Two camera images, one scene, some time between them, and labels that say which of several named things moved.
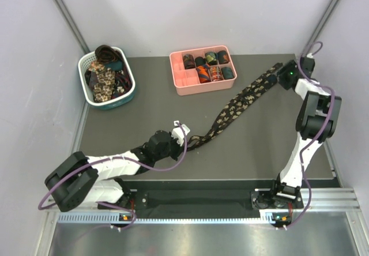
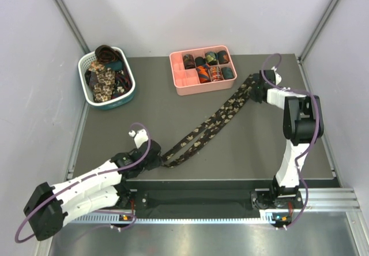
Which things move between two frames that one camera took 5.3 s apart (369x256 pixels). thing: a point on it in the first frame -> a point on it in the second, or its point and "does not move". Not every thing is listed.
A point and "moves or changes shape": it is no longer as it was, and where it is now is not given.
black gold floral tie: (262, 83) moves or changes shape
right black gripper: (289, 66) -> (252, 92)
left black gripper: (179, 149) -> (156, 162)
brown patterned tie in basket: (105, 53) does not move
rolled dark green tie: (223, 57) does not move
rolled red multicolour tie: (216, 74) does not move
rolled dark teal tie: (227, 72) does not move
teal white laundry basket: (108, 77) does not move
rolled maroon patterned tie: (189, 61) does not move
